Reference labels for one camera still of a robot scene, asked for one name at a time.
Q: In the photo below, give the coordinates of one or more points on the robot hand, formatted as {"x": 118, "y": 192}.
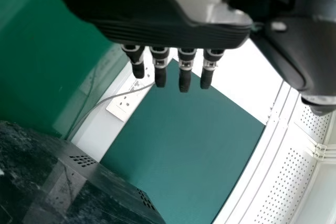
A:
{"x": 162, "y": 9}

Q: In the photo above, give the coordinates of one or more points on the black oven with glass door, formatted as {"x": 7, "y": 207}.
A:
{"x": 65, "y": 182}

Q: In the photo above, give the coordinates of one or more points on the white socket strip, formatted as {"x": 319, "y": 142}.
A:
{"x": 122, "y": 103}

